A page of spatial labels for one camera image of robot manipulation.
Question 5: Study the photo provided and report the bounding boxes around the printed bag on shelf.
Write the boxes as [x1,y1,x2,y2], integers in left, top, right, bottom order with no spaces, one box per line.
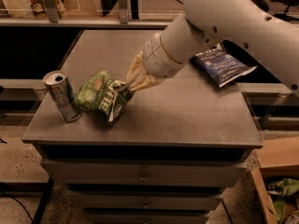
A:
[0,0,66,19]

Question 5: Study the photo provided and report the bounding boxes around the green chip bag in box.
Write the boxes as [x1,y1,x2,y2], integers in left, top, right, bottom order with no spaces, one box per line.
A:
[266,178,299,197]

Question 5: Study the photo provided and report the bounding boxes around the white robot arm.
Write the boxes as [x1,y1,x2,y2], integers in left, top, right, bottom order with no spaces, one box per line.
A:
[126,0,299,96]

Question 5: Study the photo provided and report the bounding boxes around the green jalapeno chip bag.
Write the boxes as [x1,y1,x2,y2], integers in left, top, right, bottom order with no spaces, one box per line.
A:
[75,71,135,123]

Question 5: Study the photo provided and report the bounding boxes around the metal railing with posts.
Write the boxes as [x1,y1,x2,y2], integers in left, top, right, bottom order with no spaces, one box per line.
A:
[0,0,183,28]

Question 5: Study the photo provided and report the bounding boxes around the black floor cable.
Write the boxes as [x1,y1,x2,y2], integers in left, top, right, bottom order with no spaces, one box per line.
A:
[0,189,35,224]

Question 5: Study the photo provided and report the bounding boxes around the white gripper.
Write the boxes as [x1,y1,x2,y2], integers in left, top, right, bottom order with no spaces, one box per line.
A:
[118,33,185,91]

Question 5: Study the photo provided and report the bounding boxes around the silver blue redbull can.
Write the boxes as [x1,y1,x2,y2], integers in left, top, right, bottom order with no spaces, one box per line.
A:
[43,70,80,122]

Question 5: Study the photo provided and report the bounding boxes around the blue vinegar chip bag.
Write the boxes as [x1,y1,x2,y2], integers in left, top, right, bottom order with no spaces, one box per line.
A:
[191,49,256,88]

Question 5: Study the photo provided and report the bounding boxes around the cardboard box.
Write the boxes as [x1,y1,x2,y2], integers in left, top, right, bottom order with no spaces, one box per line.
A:
[250,137,299,224]

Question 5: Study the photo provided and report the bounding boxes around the grey drawer cabinet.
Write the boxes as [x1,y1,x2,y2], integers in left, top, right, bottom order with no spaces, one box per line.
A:
[21,29,264,224]

